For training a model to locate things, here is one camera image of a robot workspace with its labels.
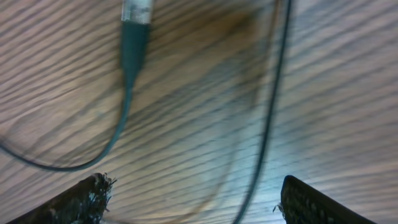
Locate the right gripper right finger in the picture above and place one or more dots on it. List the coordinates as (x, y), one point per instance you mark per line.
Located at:
(302, 204)

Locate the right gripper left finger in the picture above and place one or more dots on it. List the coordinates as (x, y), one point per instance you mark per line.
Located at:
(83, 203)

